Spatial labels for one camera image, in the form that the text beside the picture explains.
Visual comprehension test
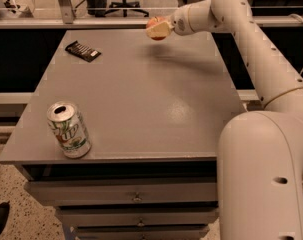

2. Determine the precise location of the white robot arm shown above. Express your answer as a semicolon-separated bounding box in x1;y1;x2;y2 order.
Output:
146;0;303;240

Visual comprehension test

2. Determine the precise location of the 7up soda can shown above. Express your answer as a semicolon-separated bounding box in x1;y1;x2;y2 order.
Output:
47;101;91;159

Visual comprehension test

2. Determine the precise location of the grey drawer cabinet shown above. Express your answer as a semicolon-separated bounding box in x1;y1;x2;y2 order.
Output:
0;30;243;240

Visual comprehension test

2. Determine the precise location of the red apple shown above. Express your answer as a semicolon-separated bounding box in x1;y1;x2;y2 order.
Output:
146;15;170;42

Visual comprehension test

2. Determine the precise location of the black rxbar chocolate wrapper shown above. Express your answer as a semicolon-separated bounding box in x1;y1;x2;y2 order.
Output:
65;41;101;62

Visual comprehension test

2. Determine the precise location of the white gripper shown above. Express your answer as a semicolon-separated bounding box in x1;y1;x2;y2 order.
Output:
145;4;193;40

